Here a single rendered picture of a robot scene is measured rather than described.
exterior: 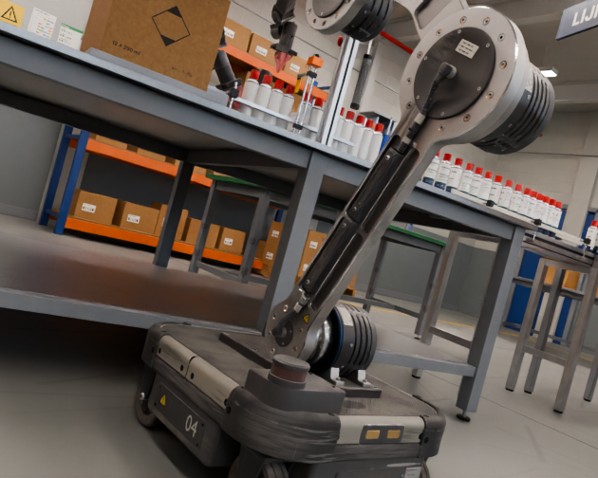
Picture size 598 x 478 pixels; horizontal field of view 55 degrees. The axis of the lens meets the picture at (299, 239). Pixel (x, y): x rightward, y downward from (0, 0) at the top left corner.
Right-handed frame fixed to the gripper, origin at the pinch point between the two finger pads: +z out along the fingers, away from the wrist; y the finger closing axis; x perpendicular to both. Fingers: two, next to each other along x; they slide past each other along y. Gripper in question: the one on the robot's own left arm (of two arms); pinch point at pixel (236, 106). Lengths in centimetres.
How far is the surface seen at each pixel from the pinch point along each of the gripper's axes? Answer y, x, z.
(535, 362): 12, -129, 203
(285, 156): -43.0, 9.1, 14.6
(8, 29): -47, 66, -39
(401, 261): 500, -390, 374
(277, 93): -2.7, -16.1, 0.9
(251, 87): -2.1, -6.9, -4.5
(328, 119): -17.0, -25.3, 14.7
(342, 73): -16.7, -36.6, 1.5
